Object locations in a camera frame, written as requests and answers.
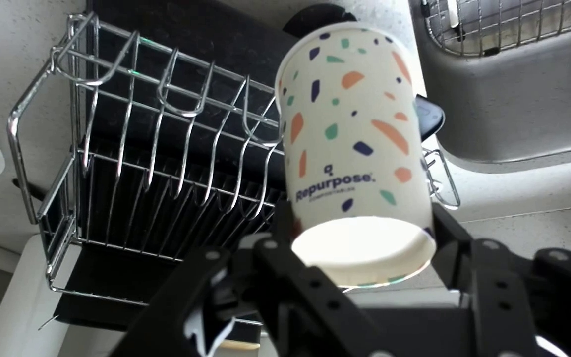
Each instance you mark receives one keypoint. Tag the metal sink bottom grid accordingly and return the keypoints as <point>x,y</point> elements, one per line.
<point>510,23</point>

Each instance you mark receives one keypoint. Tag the black drain tray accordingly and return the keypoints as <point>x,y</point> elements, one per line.
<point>187,40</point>

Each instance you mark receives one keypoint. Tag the grey kitchen sink basin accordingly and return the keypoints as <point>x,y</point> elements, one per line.
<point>510,112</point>

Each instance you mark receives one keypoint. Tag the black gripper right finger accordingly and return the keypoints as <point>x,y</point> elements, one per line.
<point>516,298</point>

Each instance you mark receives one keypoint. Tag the white paper cup coloured spots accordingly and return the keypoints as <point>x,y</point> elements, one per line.
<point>356,151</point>

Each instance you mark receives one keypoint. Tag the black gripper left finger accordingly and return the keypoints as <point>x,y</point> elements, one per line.
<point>286,290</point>

